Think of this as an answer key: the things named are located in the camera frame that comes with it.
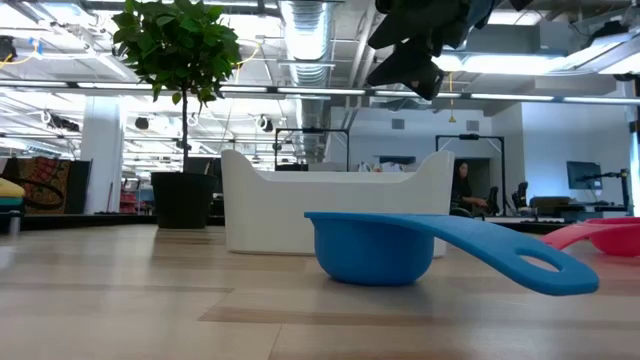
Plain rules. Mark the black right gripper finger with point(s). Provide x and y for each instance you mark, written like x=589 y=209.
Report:
x=415 y=70
x=420 y=22

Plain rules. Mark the white plastic basket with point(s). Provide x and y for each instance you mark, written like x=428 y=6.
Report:
x=300 y=210

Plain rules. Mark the blue measuring cup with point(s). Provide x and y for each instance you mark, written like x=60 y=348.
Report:
x=370 y=250

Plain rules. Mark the red measuring cup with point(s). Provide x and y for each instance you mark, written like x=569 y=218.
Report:
x=615 y=240

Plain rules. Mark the yellow measuring cup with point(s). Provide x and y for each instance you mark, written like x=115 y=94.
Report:
x=10 y=188

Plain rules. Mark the teal measuring cup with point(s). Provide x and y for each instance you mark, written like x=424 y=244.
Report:
x=9 y=201

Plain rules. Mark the long ceiling light strip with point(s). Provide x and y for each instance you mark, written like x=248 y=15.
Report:
x=320 y=91

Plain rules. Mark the white floral bag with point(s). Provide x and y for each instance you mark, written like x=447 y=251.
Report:
x=395 y=167

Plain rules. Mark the person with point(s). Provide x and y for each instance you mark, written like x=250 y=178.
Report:
x=460 y=192

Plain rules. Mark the background black robot arms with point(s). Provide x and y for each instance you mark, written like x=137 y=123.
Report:
x=521 y=195

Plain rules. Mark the dark background desk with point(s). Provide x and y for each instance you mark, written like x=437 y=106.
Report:
x=550 y=204

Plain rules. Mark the black computer monitor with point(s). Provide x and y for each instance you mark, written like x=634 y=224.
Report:
x=205 y=166

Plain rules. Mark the green plant in black pot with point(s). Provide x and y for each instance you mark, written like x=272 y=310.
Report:
x=175 y=50

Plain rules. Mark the white pillar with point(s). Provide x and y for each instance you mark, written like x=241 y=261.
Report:
x=102 y=150

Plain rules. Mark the black panel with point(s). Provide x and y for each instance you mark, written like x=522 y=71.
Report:
x=80 y=185

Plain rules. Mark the black metal frame rig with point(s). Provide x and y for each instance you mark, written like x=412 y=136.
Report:
x=312 y=130
x=470 y=136

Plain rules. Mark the silver ventilation duct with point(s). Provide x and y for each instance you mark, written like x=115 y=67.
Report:
x=305 y=30

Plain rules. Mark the black aluminium table frame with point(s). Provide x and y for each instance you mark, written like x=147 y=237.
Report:
x=100 y=220

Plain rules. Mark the grey metal post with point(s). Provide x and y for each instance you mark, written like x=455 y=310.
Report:
x=14 y=222

